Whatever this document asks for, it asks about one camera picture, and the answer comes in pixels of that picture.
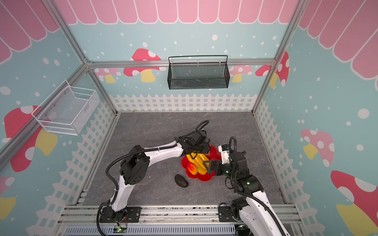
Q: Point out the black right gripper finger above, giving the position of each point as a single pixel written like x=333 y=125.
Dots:
x=210 y=170
x=208 y=163

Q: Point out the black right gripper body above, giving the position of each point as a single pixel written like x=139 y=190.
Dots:
x=217 y=168

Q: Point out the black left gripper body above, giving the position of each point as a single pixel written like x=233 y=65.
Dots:
x=203 y=148

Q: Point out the red flower-shaped fruit bowl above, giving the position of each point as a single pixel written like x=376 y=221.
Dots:
x=212 y=155

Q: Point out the red yellow fake mango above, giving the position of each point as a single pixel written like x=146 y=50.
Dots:
x=192 y=169

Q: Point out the dark fake avocado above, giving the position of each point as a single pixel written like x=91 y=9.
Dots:
x=181 y=181

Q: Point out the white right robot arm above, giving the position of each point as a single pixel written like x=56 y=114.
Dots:
x=253 y=207

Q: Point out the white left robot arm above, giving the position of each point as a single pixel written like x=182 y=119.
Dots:
x=128 y=170

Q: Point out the yellow fake banana bunch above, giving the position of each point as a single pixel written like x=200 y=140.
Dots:
x=197 y=159

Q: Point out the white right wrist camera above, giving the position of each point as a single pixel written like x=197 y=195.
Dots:
x=224 y=150

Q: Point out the black wire mesh basket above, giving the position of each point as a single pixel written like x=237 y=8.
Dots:
x=198 y=72

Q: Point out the white wire mesh basket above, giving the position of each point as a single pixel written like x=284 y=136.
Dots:
x=68 y=110

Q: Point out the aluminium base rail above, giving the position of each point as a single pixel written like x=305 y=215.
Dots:
x=153 y=220

